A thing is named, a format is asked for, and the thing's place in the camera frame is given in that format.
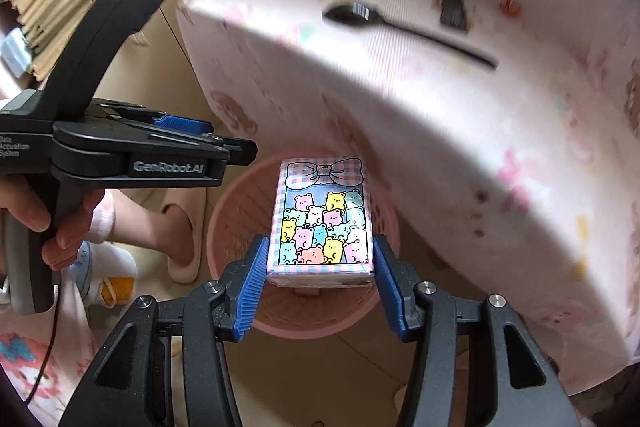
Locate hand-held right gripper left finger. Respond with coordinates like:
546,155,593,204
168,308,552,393
59,234,271,427

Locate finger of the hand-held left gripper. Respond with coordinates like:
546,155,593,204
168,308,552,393
92,103,215,136
52,121,258,166

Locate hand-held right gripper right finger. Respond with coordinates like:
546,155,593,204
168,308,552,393
372,234,583,427

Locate pink plastic waste basket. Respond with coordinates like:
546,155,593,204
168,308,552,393
206,154,401,337

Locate bear print tissue pack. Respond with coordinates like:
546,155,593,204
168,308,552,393
266,158,377,290

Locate person's left hand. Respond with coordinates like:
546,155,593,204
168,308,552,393
0,179,107,272

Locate foot in pink slipper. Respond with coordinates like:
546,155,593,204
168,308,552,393
90,191,193,270

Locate pink slipper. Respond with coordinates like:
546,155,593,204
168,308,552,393
160,202,203,284

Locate white and yellow object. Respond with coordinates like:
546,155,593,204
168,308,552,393
75,239,140,308

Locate light blue folded cloth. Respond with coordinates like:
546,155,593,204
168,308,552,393
0,27,38,80

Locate pink bear print cloth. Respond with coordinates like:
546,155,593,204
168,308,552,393
176,0,640,400

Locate black plastic spoon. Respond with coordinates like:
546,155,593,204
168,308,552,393
322,1,500,70

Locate pink printed pajama pants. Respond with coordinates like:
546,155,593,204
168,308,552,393
0,277,101,427

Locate black cable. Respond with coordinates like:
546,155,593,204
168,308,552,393
24,287,60,405

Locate black tool with ring end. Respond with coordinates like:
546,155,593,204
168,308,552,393
432,0,470,32

